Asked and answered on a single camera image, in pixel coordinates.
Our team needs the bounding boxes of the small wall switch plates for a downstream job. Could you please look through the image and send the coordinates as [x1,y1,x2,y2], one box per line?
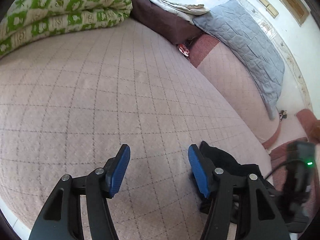
[258,0,279,18]

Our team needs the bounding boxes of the red patterned small item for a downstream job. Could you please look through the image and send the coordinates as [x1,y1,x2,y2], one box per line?
[177,44,190,57]

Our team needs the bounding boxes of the black pants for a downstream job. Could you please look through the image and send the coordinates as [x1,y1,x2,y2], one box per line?
[197,141,276,224]

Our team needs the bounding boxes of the grey quilted blanket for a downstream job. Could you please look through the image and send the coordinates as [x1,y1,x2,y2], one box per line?
[193,0,285,120]

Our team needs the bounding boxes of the black cable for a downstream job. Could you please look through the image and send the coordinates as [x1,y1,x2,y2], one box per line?
[264,160,288,181]

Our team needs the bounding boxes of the dark purple folded blanket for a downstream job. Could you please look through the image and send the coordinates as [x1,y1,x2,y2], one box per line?
[130,0,202,46]

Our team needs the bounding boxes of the small black hair clip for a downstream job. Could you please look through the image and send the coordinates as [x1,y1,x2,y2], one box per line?
[279,110,287,121]

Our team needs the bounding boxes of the green and cream folded quilt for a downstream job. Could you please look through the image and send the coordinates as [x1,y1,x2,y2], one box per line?
[1,0,133,56]

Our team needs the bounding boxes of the wooden wall frame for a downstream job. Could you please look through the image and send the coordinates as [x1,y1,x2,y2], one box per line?
[280,0,310,27]

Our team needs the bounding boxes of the pink long bolster pillow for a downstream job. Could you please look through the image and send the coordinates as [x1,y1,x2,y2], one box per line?
[189,34,281,149]

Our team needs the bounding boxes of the cream crumpled cloth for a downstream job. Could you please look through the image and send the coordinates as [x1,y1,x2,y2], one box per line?
[133,0,210,22]

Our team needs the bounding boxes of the pink quilted bed cover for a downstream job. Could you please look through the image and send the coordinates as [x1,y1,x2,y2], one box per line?
[1,19,271,239]

